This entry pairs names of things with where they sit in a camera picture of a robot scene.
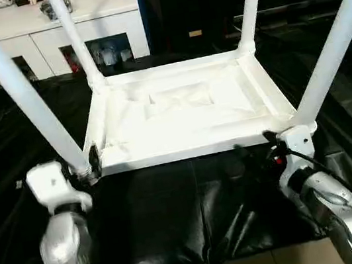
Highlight black work mat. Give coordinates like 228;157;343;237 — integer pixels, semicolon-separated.
0;9;352;264

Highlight toy figures behind cabinet glass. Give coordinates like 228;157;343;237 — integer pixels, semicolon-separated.
60;34;135;74

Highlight white cabinet with glass doors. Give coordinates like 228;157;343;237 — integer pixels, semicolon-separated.
0;0;154;92

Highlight grey plush toy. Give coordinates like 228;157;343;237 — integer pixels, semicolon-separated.
38;0;75;24

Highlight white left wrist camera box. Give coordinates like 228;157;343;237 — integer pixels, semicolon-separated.
23;155;95;220

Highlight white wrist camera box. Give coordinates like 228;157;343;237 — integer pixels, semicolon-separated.
275;121;325;177
23;155;95;220

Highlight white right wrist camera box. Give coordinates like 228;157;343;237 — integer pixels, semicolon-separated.
275;121;325;177

